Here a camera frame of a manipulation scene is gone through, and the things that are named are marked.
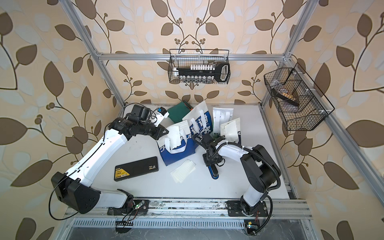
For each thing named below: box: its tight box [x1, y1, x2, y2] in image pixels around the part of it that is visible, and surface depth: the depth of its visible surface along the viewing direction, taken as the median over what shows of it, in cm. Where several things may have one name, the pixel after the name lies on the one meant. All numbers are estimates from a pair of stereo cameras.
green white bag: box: [212, 107, 234, 137], surface depth 90 cm
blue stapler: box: [207, 163, 219, 180], surface depth 84 cm
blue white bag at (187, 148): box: [156, 120, 196, 167], surface depth 82 cm
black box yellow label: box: [114, 156, 159, 182], surface depth 88 cm
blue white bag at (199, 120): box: [182, 100, 213, 136], surface depth 91 cm
